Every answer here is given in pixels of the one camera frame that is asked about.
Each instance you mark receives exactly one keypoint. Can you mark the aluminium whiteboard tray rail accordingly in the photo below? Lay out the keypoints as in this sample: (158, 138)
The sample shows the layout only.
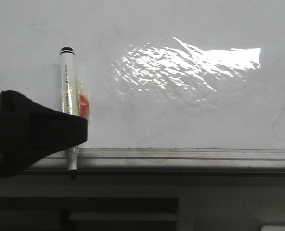
(174, 160)

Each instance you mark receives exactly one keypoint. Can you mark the red round magnet with tape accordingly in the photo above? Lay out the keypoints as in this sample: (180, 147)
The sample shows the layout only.
(83, 102)

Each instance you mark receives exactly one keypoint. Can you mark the dark shelf unit below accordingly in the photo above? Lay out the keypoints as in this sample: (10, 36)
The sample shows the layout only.
(88, 214)

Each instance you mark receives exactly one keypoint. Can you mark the white box bottom right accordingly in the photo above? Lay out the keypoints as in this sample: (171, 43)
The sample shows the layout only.
(273, 228)

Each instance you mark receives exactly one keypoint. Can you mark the white whiteboard surface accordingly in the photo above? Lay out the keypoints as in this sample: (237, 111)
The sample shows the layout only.
(158, 73)

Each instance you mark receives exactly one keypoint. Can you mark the white whiteboard marker pen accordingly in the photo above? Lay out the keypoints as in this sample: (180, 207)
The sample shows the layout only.
(69, 99)

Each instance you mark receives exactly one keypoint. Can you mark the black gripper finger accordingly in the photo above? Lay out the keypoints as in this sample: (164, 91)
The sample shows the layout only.
(30, 132)

